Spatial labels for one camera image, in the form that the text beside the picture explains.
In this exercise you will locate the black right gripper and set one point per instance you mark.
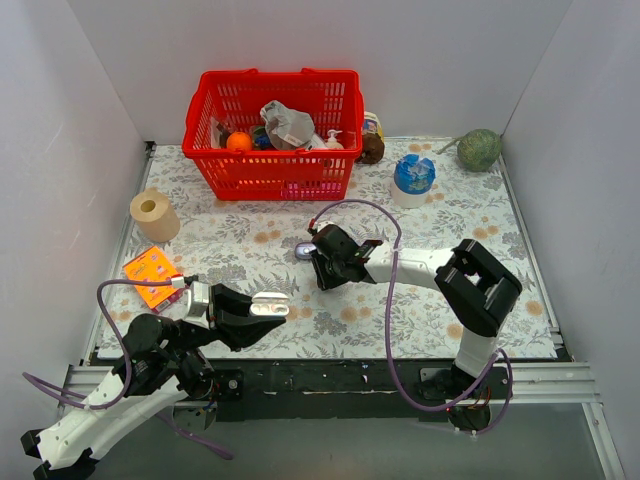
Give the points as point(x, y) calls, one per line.
point(324, 258)

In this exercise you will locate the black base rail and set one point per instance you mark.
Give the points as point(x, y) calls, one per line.
point(344, 389)

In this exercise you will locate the grey crumpled bag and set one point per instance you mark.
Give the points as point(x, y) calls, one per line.
point(287, 129)

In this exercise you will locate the green melon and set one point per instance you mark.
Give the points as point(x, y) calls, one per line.
point(477, 150)

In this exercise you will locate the orange fruit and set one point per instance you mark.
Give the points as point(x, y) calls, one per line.
point(239, 141)

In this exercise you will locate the red plastic shopping basket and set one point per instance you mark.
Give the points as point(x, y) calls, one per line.
point(234, 98)

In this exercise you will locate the floral table mat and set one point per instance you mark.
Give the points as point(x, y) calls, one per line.
point(249, 247)

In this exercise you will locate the white pump bottle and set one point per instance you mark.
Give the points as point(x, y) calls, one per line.
point(332, 141)

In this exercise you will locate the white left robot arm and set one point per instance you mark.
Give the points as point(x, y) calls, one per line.
point(161, 365)

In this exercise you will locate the purple earbud charging case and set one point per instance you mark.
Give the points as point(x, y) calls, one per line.
point(304, 251)

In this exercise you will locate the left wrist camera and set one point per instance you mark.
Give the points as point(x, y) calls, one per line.
point(198, 299)

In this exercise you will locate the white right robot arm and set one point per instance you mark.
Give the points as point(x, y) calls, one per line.
point(477, 287)

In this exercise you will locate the brown jar with label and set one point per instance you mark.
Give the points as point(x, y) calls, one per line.
point(373, 146)

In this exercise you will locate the blue lidded white jar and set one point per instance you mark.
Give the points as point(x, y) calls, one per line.
point(413, 178)

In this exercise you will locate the orange snack box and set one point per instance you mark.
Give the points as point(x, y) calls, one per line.
point(153, 265)

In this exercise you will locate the beige paper roll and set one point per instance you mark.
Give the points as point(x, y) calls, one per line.
point(155, 216)

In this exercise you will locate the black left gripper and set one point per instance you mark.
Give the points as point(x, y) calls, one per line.
point(220, 315)

